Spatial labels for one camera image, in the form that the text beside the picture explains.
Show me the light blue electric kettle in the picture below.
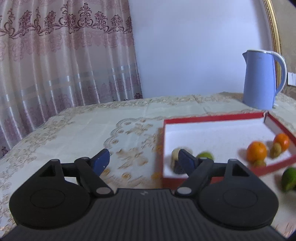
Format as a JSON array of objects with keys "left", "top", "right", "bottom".
[{"left": 242, "top": 50, "right": 287, "bottom": 110}]

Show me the round green fruit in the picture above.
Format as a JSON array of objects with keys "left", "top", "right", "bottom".
[{"left": 281, "top": 167, "right": 296, "bottom": 192}]

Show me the red cardboard tray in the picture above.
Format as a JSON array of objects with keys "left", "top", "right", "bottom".
[{"left": 162, "top": 112, "right": 295, "bottom": 189}]

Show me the yellow-brown small fruit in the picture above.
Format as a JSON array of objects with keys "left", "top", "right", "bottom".
[
  {"left": 252, "top": 160, "right": 266, "bottom": 168},
  {"left": 270, "top": 143, "right": 282, "bottom": 159}
]

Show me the patterned pink curtain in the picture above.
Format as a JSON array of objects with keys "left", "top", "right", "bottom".
[{"left": 1, "top": 1, "right": 142, "bottom": 156}]

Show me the cream lace tablecloth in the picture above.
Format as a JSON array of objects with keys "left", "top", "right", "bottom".
[{"left": 1, "top": 92, "right": 295, "bottom": 240}]

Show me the small orange mandarin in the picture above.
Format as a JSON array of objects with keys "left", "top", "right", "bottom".
[{"left": 273, "top": 133, "right": 290, "bottom": 152}]

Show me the white wall switch panel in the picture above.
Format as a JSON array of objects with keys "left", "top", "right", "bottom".
[{"left": 287, "top": 72, "right": 296, "bottom": 87}]

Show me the green cut cucumber piece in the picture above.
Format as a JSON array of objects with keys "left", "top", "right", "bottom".
[{"left": 196, "top": 151, "right": 215, "bottom": 160}]

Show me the dark sugarcane piece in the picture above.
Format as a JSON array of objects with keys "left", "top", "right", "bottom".
[{"left": 170, "top": 147, "right": 193, "bottom": 175}]

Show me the large orange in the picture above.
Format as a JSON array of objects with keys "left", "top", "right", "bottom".
[{"left": 246, "top": 141, "right": 267, "bottom": 163}]

